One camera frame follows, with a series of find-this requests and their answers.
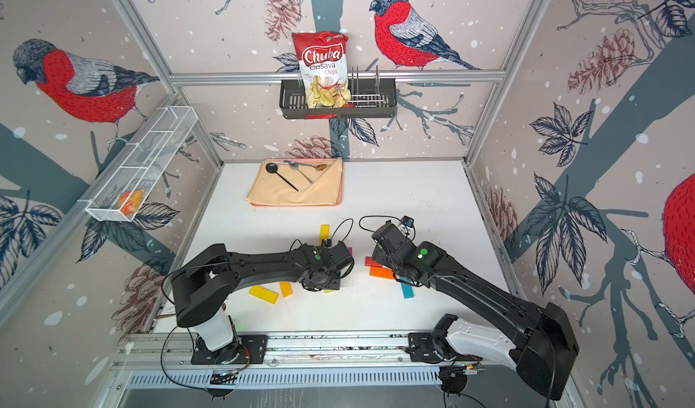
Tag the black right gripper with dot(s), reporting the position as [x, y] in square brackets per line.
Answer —
[377, 254]

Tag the beige folded cloth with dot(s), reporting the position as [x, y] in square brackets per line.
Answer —
[296, 188]

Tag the white wire wall basket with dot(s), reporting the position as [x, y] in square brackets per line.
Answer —
[146, 159]

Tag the teal long block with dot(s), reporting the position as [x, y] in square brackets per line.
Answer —
[407, 290]

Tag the red small block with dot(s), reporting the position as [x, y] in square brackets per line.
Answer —
[372, 264]

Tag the orange small block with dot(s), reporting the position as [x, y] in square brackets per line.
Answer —
[286, 289]

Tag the yellow long block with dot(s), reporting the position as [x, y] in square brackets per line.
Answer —
[264, 294]

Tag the wooden spoon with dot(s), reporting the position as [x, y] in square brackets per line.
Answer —
[316, 167]

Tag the silver spoon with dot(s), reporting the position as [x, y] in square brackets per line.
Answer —
[296, 167]

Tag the red cassava chips bag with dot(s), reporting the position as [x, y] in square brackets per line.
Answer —
[323, 67]

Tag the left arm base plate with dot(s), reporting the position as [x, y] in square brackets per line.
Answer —
[245, 350]

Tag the orange long block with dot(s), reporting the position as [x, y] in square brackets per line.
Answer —
[382, 273]

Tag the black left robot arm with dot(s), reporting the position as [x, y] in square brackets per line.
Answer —
[202, 286]

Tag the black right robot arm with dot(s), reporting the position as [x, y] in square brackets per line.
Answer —
[545, 347]

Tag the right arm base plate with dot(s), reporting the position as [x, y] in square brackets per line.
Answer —
[425, 348]

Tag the aluminium rail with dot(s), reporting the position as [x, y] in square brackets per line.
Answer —
[313, 349]

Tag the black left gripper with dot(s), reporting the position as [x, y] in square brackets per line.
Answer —
[336, 287]

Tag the black wire rack basket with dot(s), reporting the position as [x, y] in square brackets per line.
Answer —
[358, 97]

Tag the orange fruit in basket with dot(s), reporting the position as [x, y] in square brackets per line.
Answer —
[130, 202]

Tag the black ladle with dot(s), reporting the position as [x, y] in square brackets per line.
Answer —
[272, 168]

